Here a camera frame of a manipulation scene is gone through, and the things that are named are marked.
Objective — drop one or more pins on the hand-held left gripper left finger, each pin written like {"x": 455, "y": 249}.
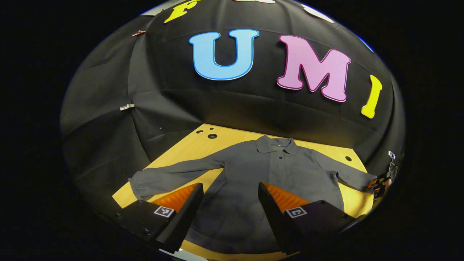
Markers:
{"x": 186, "y": 212}

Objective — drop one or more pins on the grey collared shirt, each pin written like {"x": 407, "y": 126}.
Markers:
{"x": 253, "y": 174}

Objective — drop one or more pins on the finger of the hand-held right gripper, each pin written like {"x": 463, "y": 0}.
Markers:
{"x": 373, "y": 184}

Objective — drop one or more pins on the white cloth clip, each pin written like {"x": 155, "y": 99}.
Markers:
{"x": 127, "y": 107}

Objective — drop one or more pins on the copper cloth clip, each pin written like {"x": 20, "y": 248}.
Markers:
{"x": 139, "y": 32}

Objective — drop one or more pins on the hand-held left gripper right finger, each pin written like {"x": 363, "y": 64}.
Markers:
{"x": 272, "y": 214}

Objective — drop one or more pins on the black backdrop cloth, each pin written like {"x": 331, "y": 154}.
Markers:
{"x": 217, "y": 101}

